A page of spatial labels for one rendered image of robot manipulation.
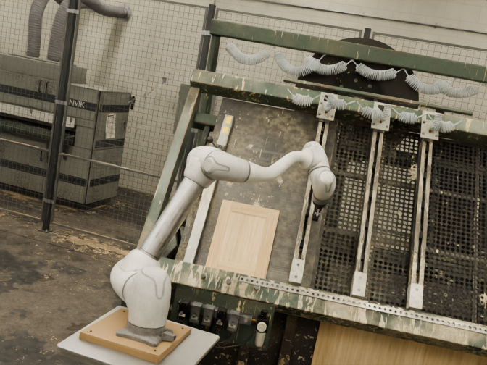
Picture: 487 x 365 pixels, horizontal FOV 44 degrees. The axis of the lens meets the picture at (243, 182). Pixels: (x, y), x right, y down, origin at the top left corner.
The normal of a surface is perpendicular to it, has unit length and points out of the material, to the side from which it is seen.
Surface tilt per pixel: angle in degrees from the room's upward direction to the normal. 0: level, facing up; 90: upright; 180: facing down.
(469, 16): 90
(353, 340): 90
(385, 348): 90
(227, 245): 50
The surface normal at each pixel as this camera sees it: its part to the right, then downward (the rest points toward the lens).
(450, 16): -0.29, 0.11
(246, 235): 0.02, -0.50
